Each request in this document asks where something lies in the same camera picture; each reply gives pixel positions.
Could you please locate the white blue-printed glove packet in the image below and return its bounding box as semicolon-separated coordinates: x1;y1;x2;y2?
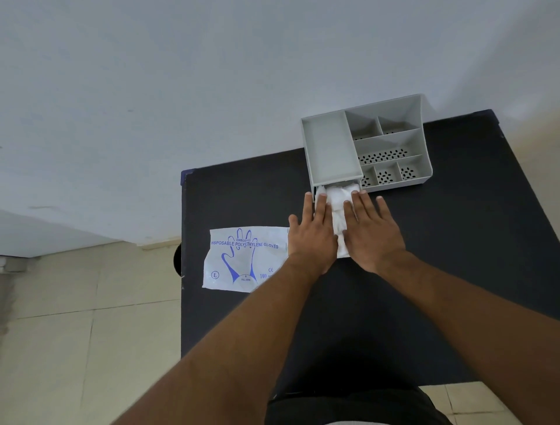
202;226;291;293

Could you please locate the person's black clothing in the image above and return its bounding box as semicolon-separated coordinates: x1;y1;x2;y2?
265;384;454;425

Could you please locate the person's right forearm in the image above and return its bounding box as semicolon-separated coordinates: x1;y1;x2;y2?
375;250;560;425

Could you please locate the person's left hand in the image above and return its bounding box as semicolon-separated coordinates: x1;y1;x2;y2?
286;193;340;276

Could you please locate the grey compartment organizer box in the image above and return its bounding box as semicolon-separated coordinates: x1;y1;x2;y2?
300;93;434;198

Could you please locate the stack of clear plastic gloves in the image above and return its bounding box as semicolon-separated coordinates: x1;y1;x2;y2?
315;183;362;259

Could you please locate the person's right hand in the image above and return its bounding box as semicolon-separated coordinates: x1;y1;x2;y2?
342;190;407;275

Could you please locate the person's left forearm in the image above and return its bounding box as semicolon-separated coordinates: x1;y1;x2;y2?
111;254;328;425

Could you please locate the grey organizer drawer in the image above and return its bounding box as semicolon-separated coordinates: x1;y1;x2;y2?
312;178;364;205

